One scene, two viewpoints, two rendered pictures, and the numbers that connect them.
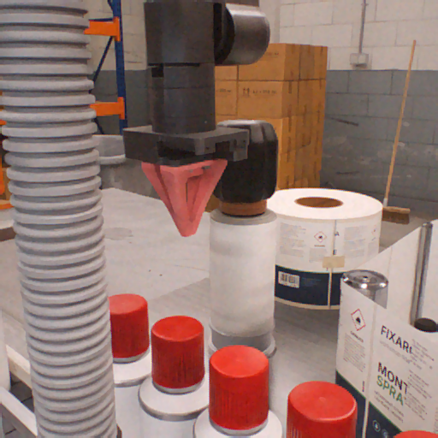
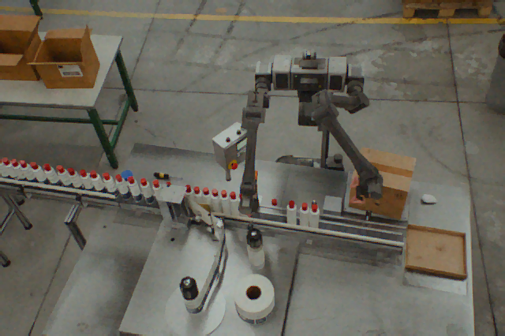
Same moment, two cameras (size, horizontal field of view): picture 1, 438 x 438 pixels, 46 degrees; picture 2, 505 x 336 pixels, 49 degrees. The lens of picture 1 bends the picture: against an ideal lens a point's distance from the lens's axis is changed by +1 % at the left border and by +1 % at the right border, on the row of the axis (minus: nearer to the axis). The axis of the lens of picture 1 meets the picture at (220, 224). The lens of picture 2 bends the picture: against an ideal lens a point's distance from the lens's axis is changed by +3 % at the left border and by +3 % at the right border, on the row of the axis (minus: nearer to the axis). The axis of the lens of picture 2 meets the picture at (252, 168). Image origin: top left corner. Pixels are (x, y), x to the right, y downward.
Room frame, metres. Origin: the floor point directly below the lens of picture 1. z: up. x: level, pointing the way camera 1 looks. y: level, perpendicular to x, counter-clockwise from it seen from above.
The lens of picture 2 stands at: (1.93, -0.64, 3.49)
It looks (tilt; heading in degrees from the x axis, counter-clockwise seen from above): 51 degrees down; 154
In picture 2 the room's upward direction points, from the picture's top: 6 degrees counter-clockwise
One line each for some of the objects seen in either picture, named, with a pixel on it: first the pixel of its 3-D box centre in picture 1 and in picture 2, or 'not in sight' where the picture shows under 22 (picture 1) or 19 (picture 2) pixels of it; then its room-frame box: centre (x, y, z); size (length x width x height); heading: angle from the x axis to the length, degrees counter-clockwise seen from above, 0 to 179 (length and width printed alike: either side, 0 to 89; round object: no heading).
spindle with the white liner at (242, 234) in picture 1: (242, 239); (255, 248); (0.62, -0.03, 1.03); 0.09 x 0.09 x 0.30
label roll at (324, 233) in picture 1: (316, 243); (254, 299); (0.83, -0.16, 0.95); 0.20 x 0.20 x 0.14
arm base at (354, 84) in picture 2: not in sight; (355, 89); (0.29, 0.81, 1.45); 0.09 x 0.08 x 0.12; 53
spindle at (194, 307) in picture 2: not in sight; (191, 295); (0.68, -0.43, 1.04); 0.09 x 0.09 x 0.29
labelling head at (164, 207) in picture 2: not in sight; (176, 206); (0.14, -0.26, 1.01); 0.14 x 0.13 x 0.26; 47
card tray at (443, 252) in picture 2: not in sight; (435, 250); (1.05, 0.83, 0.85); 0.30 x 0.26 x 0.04; 47
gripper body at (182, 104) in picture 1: (182, 108); (248, 203); (0.47, 0.03, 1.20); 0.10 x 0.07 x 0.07; 47
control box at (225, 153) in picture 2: not in sight; (232, 147); (0.23, 0.09, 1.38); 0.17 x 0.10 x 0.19; 102
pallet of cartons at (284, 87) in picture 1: (242, 135); not in sight; (4.31, -0.18, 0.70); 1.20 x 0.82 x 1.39; 58
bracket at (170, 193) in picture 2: not in sight; (171, 193); (0.15, -0.27, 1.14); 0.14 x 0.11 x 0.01; 47
